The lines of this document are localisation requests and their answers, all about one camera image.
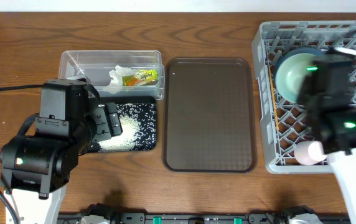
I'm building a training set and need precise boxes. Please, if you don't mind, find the white rice pile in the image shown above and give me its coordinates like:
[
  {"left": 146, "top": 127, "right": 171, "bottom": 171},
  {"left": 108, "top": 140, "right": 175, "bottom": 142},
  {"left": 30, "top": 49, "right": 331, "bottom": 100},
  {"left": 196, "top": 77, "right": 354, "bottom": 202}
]
[{"left": 98, "top": 102, "right": 157, "bottom": 152}]

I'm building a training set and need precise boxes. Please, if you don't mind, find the white tissue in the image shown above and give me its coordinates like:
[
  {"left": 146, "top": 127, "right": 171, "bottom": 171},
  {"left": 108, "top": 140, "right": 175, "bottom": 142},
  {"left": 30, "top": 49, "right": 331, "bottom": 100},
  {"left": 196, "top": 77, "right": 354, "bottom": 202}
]
[{"left": 106, "top": 65, "right": 134, "bottom": 94}]

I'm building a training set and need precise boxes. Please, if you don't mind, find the yellow green snack wrapper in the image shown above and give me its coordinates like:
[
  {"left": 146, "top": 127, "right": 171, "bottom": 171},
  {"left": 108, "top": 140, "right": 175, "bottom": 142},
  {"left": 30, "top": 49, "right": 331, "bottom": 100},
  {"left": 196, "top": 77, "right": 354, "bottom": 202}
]
[{"left": 123, "top": 69, "right": 159, "bottom": 86}]

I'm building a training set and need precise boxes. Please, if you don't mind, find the wooden chopstick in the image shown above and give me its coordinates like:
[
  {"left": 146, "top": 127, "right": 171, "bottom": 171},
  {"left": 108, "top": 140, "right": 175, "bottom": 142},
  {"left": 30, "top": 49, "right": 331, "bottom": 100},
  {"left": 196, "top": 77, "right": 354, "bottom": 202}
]
[{"left": 268, "top": 65, "right": 279, "bottom": 132}]

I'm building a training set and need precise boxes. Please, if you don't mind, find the pale green bowl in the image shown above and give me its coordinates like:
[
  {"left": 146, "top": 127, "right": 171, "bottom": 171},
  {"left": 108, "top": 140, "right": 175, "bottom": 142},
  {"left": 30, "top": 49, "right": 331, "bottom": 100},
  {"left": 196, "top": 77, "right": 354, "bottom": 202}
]
[{"left": 274, "top": 52, "right": 316, "bottom": 103}]

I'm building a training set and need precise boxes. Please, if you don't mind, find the pink white cup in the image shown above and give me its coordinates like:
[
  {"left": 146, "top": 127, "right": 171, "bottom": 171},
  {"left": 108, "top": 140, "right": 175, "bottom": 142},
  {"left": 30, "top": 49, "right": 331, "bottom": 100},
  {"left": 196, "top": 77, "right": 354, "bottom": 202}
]
[{"left": 294, "top": 141, "right": 327, "bottom": 166}]

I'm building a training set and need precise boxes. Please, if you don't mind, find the dark blue plate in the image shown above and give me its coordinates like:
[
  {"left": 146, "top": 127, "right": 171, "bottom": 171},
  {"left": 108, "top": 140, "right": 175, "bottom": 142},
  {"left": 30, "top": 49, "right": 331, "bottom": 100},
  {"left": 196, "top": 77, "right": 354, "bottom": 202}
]
[{"left": 273, "top": 47, "right": 323, "bottom": 77}]

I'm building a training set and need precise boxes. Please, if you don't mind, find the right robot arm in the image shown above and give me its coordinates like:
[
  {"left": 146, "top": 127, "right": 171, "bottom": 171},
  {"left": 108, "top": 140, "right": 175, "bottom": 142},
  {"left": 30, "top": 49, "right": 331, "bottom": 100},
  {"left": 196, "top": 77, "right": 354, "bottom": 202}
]
[{"left": 297, "top": 54, "right": 356, "bottom": 223}]

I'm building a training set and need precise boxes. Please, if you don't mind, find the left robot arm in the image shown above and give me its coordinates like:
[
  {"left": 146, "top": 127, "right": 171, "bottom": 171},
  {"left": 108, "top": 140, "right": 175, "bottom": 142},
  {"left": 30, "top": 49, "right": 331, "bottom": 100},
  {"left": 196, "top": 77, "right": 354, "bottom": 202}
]
[{"left": 0, "top": 79, "right": 123, "bottom": 223}]

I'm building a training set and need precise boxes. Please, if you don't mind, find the grey dishwasher rack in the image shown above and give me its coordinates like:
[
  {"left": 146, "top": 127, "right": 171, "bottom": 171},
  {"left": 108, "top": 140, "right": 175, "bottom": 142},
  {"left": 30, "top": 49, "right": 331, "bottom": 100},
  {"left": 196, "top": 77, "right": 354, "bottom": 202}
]
[{"left": 251, "top": 21, "right": 356, "bottom": 174}]

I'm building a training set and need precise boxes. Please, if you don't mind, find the black plastic bin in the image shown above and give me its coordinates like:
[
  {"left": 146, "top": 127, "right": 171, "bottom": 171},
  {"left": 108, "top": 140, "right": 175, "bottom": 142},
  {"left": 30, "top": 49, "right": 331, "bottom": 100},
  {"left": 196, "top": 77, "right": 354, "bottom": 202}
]
[{"left": 84, "top": 95, "right": 157, "bottom": 153}]

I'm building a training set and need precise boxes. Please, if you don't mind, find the clear plastic bin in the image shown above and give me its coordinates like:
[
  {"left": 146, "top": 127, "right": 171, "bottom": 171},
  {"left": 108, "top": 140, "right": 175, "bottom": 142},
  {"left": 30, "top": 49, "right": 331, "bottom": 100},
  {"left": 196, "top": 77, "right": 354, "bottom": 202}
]
[{"left": 59, "top": 50, "right": 165, "bottom": 100}]

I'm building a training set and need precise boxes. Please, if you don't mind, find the dark brown serving tray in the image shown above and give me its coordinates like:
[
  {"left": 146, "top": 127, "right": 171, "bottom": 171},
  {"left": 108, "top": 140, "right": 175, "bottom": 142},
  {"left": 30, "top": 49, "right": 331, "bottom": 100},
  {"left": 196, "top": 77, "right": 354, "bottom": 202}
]
[{"left": 162, "top": 58, "right": 257, "bottom": 173}]

